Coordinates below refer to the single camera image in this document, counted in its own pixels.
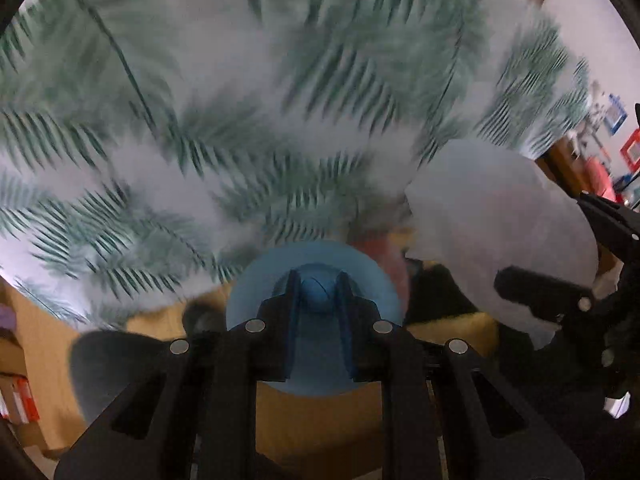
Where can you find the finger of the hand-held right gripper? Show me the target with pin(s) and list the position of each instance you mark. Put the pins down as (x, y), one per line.
(545, 292)
(612, 225)

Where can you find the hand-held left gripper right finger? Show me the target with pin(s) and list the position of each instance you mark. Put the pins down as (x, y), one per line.
(345, 340)

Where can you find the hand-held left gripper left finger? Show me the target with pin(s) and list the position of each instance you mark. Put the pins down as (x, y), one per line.
(293, 335)

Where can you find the blue round plastic lid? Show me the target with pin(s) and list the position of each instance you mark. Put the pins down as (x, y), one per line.
(315, 260)

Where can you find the pink plastic bag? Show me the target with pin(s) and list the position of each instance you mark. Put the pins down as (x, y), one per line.
(391, 270)

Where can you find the white translucent plastic bag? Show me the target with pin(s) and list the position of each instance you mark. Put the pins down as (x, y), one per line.
(500, 210)

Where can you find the pink cloth bundle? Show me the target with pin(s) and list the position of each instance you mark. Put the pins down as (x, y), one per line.
(600, 180)

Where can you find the wooden cabinet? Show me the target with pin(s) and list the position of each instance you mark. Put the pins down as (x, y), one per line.
(562, 160)

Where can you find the person's left shoe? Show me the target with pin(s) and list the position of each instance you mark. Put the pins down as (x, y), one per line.
(202, 317)

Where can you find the person's shoe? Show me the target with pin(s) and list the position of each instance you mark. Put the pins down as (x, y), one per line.
(442, 290)
(202, 317)

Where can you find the person's right shoe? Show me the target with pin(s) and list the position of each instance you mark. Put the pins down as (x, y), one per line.
(442, 290)

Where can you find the blue white box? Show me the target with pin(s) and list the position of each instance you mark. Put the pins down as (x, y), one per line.
(616, 112)

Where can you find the person's left leg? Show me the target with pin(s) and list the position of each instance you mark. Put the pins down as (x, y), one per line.
(115, 370)

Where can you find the red white carton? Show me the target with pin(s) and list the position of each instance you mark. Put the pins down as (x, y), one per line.
(20, 400)

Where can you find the leaf print blanket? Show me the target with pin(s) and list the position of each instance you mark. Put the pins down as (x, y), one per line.
(200, 60)

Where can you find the red frame box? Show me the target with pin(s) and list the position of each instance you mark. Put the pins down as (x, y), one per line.
(631, 146)

